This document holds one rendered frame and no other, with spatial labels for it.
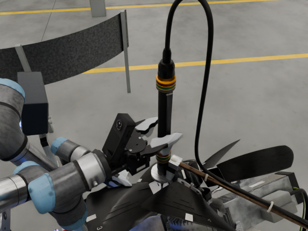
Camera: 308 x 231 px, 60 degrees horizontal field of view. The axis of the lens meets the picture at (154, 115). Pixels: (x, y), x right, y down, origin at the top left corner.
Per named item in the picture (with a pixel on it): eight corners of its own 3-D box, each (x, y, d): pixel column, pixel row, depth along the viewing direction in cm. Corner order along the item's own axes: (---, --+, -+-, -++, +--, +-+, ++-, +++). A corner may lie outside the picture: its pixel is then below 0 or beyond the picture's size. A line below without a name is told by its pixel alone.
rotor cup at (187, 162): (200, 188, 102) (189, 156, 103) (219, 194, 88) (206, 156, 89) (166, 202, 98) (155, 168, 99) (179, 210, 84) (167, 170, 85)
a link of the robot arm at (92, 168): (72, 153, 60) (87, 179, 55) (91, 144, 62) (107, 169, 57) (79, 172, 65) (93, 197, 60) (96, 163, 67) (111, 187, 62)
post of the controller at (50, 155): (57, 166, 137) (46, 140, 123) (52, 167, 136) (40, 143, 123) (57, 161, 139) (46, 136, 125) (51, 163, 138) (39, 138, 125)
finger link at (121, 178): (138, 171, 93) (117, 161, 97) (129, 183, 89) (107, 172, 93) (139, 177, 95) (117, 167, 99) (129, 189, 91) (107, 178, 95)
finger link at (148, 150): (163, 138, 67) (129, 146, 65) (163, 134, 66) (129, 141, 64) (169, 152, 64) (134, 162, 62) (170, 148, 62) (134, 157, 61)
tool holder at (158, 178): (183, 173, 83) (186, 153, 76) (172, 190, 78) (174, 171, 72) (158, 161, 86) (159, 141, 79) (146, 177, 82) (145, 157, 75)
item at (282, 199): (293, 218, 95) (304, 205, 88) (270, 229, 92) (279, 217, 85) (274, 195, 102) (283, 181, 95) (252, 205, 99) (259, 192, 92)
